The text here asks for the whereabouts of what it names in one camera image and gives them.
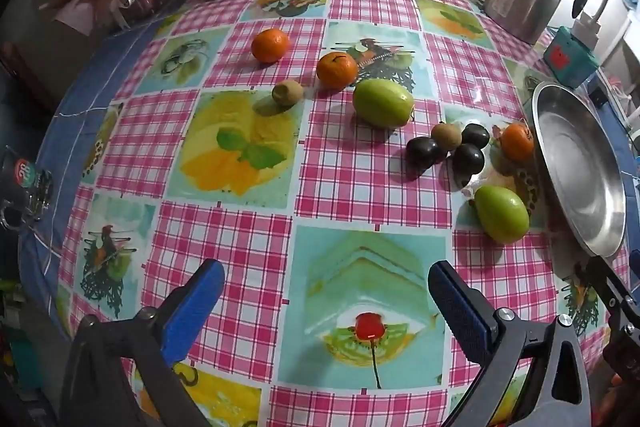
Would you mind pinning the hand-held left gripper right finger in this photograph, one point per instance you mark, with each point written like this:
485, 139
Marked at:
457, 307

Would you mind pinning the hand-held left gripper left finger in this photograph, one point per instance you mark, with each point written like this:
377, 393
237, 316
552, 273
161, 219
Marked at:
195, 307

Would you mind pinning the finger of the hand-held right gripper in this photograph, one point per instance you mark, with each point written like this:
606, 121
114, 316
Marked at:
607, 284

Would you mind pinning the round steel plate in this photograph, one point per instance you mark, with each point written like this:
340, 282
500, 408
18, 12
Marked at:
575, 167

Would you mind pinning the dark purple plum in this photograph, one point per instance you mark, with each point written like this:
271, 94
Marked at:
468, 158
425, 152
475, 134

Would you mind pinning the orange tangerine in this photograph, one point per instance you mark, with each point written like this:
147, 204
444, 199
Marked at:
337, 69
270, 45
517, 141

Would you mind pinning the pink checkered tablecloth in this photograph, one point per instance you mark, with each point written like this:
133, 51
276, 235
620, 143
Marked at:
350, 187

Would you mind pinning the small brown kiwi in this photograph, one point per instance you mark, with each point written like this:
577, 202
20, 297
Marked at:
287, 93
446, 136

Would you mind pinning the small black adapter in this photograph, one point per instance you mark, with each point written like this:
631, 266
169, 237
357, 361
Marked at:
597, 98

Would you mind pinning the clear package with black label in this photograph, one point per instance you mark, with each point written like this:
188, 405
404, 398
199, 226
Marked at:
25, 172

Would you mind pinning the teal box with red label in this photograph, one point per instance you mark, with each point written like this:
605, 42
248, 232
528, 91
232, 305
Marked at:
570, 57

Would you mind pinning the white power adapter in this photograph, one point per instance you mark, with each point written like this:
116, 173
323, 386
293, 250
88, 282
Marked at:
587, 29

